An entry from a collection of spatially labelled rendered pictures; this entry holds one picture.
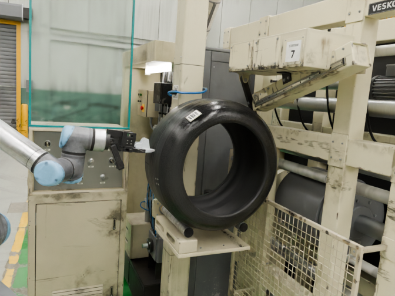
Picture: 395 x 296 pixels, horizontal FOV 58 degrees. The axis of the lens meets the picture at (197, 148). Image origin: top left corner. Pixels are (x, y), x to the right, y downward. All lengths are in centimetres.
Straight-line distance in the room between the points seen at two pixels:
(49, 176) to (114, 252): 113
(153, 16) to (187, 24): 944
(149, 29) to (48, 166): 1007
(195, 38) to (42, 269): 155
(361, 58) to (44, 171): 122
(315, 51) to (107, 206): 145
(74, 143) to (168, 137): 37
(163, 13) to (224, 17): 202
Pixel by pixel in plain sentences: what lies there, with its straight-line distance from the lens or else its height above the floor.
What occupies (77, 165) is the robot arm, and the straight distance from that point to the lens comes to 145.
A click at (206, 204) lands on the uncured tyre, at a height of 95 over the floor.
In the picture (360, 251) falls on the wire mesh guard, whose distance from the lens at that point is 147.
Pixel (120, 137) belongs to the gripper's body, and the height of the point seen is 131.
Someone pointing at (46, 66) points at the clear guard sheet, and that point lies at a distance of 213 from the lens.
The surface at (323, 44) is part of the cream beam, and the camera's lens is 153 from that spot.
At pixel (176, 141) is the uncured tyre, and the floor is 131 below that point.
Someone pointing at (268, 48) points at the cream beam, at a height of 173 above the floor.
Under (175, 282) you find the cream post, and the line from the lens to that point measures 215.
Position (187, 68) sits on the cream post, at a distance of 188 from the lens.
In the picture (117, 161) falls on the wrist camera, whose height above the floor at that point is 121.
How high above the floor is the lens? 149
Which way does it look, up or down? 8 degrees down
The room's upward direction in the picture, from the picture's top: 4 degrees clockwise
